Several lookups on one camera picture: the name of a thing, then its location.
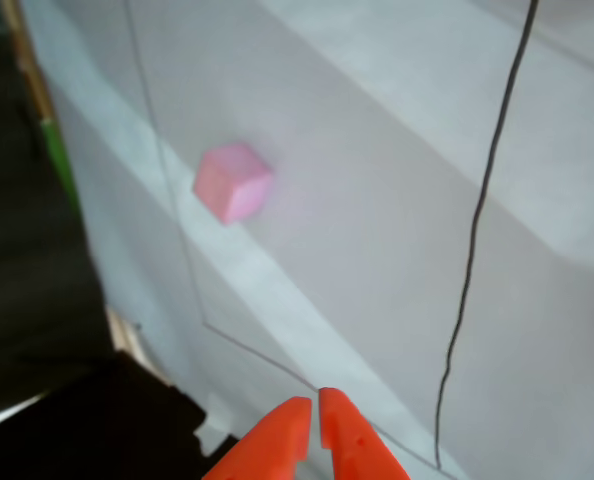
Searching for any white paper sheet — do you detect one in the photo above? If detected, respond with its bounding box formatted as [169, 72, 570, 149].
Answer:
[19, 0, 594, 480]

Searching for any pink foam cube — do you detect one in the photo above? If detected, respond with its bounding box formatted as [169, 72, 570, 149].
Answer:
[192, 142, 275, 226]

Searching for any green tape strip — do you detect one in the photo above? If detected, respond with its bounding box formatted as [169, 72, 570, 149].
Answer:
[39, 118, 82, 214]

